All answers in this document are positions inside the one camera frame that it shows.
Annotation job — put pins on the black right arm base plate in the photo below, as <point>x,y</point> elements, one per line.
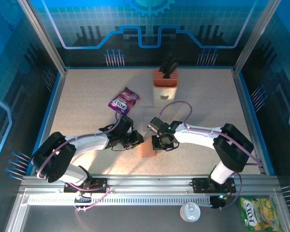
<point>200,185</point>

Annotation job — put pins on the yellow green candy bag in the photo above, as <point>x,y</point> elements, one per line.
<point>258,212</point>

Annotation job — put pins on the white tin can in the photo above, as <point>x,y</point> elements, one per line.
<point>190,212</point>

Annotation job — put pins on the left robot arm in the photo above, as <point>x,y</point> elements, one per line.
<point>91,143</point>

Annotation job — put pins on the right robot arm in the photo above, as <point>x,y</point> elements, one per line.
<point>195,137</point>

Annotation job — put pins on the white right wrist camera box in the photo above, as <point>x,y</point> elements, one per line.
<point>151,127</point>

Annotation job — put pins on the black controller box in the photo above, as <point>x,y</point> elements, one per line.
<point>217,203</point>

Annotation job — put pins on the aluminium side rail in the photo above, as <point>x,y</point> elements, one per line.
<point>243,101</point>
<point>55,101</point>

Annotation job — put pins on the brown leather card holder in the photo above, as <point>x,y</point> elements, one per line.
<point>147,151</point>

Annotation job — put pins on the aluminium frame post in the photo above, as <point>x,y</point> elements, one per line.
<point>255,36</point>
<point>44,36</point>

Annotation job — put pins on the purple candy bag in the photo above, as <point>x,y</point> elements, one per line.
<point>123,101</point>

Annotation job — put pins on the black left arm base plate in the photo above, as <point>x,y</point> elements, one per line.
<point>99,186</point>

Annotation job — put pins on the aluminium front frame rail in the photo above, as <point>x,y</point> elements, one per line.
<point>147,182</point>

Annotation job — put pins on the cream knife block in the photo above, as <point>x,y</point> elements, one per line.
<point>164,91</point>

